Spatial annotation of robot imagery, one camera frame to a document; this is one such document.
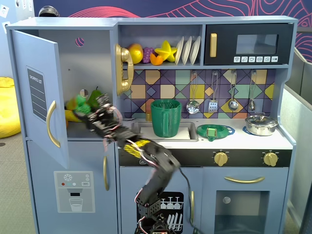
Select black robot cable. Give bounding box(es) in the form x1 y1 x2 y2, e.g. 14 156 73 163
177 167 202 234

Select grey toy sink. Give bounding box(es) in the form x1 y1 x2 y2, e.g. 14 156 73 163
132 121 199 142

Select orange toy slice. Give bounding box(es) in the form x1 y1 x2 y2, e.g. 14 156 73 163
149 53 164 66

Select black toy microwave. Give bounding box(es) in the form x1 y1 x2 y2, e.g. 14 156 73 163
203 22 294 66

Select silver toy pot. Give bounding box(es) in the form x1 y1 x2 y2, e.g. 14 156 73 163
244 112 279 137

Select gold microwave handle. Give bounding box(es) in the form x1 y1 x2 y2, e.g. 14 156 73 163
210 33 218 59

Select silver toy ladle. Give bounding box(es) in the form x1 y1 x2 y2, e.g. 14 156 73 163
227 70 240 111

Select yellow toy banana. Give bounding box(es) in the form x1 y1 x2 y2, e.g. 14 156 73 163
63 97 85 123

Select yellow toy starfruit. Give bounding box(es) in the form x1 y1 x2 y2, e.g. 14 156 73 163
154 39 178 63

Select yellow beanbag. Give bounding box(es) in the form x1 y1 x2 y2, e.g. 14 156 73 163
0 76 22 139

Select black helmet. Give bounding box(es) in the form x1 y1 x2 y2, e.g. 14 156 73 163
38 5 60 18

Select gold dishwasher handle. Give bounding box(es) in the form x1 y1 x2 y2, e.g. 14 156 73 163
189 190 195 219

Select gold toy telephone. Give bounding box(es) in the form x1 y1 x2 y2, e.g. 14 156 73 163
114 43 135 97

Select silver toy spoon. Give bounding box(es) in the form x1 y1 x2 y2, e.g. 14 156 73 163
248 70 257 112

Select blue shopping list cabinet door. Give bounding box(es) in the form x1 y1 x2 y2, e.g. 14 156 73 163
10 29 70 170

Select grey desk divider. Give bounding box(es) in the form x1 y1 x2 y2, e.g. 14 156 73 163
279 85 312 221

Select green toy pear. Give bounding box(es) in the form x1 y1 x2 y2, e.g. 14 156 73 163
87 86 103 108

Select white toy plate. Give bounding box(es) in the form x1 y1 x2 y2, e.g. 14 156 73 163
189 36 202 66
175 36 185 66
181 36 193 66

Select purple toy grapes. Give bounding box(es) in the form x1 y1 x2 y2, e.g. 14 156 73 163
142 46 155 64

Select green ribbed cup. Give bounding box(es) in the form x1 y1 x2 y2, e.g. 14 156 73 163
150 98 182 138

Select gold freezer door handle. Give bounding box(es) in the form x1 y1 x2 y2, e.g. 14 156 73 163
102 156 110 192

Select blue toy kitchen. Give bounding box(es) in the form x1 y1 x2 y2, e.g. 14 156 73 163
5 15 299 234

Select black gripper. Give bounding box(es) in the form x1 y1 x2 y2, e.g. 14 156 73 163
74 93 124 141

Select silver slotted skimmer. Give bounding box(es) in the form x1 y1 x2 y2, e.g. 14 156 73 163
186 70 201 115

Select yellow red toy mango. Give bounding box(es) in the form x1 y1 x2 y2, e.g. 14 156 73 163
127 43 144 65

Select gold cabinet door handle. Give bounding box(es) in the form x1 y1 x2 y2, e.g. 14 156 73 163
46 100 61 149

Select gold stove knob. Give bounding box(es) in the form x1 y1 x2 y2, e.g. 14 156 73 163
214 151 230 168
262 151 279 168

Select silver toy spatula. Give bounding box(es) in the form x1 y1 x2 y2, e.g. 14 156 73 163
207 70 219 114

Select gold oven handle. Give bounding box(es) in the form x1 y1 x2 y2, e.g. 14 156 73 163
224 175 266 184

